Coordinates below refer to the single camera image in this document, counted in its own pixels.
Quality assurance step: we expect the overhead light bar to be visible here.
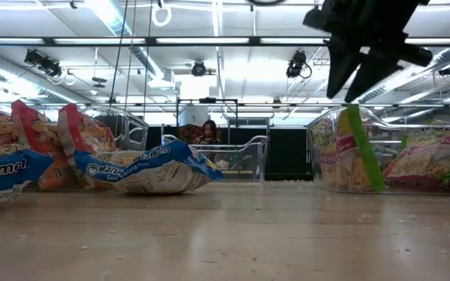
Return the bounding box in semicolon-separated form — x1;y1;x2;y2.
0;35;450;48

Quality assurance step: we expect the black partition panel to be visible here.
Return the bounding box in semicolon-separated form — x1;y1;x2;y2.
146;126;316;181

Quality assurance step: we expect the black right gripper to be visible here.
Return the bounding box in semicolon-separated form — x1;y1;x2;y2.
302;0;434;104

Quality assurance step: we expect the person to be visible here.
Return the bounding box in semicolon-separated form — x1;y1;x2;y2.
193;119;223;146

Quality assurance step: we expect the white cable loop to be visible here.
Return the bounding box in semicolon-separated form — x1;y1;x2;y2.
151;1;173;28

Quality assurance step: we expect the silver ventilation duct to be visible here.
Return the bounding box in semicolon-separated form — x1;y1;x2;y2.
84;0;176;91

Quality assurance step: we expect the green pink Maruchan ramen packet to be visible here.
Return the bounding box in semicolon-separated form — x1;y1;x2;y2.
383;120;450;190
309;104;387;193

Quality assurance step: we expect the hanging black cable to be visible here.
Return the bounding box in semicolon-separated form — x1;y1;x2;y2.
109;0;130;107

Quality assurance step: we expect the blue yellow Maruchan ramen packet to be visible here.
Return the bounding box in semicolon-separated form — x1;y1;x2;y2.
73;139;225;195
0;143;54;214

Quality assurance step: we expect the clear plastic bin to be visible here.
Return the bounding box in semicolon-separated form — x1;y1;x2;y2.
305;104;450;195
0;101;151;191
161;134;269;183

